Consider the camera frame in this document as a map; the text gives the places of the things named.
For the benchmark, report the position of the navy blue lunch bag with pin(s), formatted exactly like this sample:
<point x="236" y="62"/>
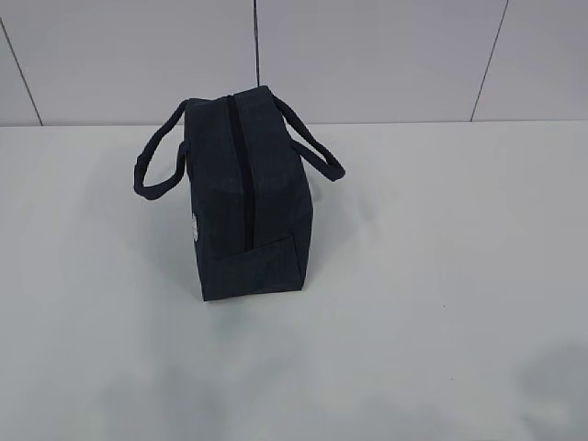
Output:
<point x="244" y="156"/>

